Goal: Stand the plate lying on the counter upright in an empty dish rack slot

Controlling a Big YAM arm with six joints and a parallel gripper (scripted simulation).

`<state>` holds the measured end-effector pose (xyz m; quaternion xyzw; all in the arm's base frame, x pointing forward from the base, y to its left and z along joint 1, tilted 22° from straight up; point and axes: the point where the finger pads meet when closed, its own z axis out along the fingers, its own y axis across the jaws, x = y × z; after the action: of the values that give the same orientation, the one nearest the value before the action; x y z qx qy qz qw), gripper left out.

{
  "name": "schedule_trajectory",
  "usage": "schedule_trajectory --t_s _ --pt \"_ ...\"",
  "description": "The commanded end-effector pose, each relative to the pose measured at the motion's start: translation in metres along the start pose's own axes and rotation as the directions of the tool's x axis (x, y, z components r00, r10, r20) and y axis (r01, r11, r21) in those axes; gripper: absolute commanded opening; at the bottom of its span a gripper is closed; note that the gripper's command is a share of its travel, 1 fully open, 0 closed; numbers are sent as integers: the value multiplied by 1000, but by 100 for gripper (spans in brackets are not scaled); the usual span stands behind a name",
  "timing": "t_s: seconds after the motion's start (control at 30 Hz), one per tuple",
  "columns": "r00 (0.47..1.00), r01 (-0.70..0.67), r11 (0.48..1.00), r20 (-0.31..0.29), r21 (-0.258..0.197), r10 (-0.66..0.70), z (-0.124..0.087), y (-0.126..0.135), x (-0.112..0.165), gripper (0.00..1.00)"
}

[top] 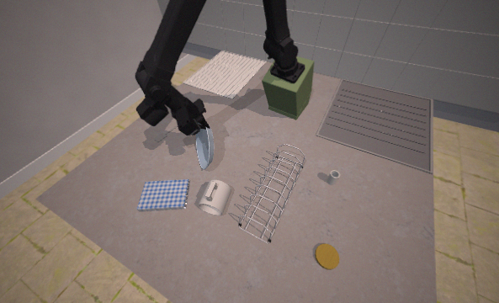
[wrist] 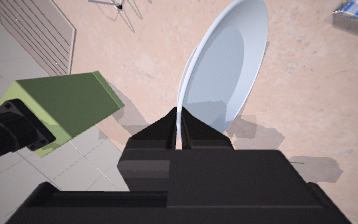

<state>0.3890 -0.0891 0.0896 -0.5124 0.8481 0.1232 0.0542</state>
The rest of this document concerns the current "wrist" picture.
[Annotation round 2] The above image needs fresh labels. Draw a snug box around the white wire dish rack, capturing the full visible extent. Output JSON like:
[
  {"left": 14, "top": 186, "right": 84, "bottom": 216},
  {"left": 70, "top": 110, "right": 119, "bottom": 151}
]
[{"left": 87, "top": 0, "right": 123, "bottom": 10}]

